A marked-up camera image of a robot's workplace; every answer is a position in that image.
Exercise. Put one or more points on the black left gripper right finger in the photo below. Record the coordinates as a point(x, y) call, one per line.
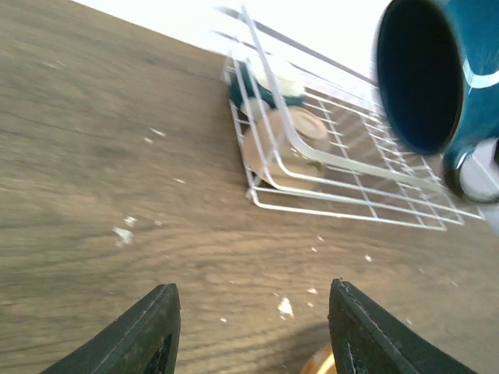
point(366, 338)

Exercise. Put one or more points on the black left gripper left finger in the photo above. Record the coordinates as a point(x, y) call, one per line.
point(144, 339)

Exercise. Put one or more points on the round bamboo steamer tray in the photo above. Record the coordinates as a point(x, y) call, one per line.
point(321, 362)

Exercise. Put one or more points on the small white bowl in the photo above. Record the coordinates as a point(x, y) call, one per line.
point(311, 130)

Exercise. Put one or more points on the white wire dish rack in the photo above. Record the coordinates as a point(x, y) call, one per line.
point(368, 177)

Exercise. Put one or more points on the dark blue mug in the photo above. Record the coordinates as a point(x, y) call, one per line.
point(437, 73)

